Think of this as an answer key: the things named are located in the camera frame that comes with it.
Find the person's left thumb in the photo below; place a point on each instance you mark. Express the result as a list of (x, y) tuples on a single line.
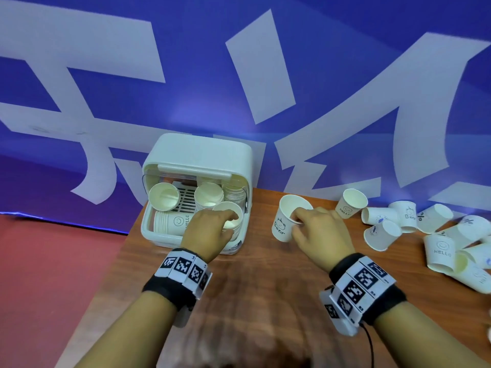
[(228, 235)]

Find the person's left hand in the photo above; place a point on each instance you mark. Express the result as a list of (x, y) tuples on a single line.
[(201, 233)]

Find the white plastic cup storage box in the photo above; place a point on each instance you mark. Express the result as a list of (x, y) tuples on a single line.
[(199, 157)]

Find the white smiley print paper cup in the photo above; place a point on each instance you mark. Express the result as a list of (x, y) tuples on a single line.
[(174, 223)]

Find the blue and white banner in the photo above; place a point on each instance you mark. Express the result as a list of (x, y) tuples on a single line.
[(245, 72)]

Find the pile of printed paper cups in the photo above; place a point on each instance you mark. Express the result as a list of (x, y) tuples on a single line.
[(441, 251)]

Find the black wristband with marker tags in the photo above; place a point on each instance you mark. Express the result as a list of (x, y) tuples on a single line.
[(184, 269), (362, 281)]

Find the white slotted drain rack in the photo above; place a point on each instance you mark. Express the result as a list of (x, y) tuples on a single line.
[(187, 197)]

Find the person's right thumb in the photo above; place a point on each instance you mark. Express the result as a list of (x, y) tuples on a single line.
[(298, 233)]

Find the short stack of white cups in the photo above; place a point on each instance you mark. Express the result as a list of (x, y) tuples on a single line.
[(209, 195), (234, 193)]

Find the person's left forearm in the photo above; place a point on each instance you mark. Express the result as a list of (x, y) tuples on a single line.
[(130, 333)]

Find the person's right hand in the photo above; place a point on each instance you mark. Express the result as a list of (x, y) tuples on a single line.
[(324, 237)]

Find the person's right forearm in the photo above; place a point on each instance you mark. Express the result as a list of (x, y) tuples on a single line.
[(414, 337)]

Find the white cup with animal drawing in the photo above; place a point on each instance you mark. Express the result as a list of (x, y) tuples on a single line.
[(283, 222)]

